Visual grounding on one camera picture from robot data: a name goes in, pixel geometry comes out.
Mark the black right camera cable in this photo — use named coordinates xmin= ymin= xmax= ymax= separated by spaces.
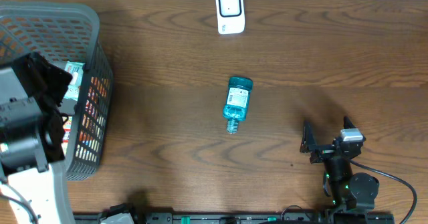
xmin=347 ymin=157 xmax=418 ymax=224

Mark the grey plastic mesh basket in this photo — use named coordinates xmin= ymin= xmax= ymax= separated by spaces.
xmin=1 ymin=1 xmax=114 ymax=181

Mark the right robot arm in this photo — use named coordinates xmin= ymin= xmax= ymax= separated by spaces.
xmin=300 ymin=116 xmax=379 ymax=223

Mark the black left camera cable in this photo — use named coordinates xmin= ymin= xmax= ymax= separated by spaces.
xmin=0 ymin=182 xmax=41 ymax=224

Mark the white barcode scanner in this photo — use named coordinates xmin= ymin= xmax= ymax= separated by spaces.
xmin=215 ymin=0 xmax=245 ymax=35

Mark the light green wipes packet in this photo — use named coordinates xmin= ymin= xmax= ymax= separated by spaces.
xmin=64 ymin=62 xmax=85 ymax=101

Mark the black camera cable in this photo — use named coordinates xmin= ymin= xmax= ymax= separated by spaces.
xmin=0 ymin=182 xmax=41 ymax=224
xmin=347 ymin=157 xmax=418 ymax=224

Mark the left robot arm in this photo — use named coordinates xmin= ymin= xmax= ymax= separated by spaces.
xmin=1 ymin=52 xmax=75 ymax=223

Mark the yellow snack bag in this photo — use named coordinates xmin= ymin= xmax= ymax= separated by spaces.
xmin=62 ymin=116 xmax=72 ymax=155

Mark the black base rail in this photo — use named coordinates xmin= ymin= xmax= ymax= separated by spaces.
xmin=74 ymin=203 xmax=395 ymax=224

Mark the teal mouthwash bottle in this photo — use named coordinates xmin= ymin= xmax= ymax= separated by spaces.
xmin=223 ymin=76 xmax=253 ymax=134

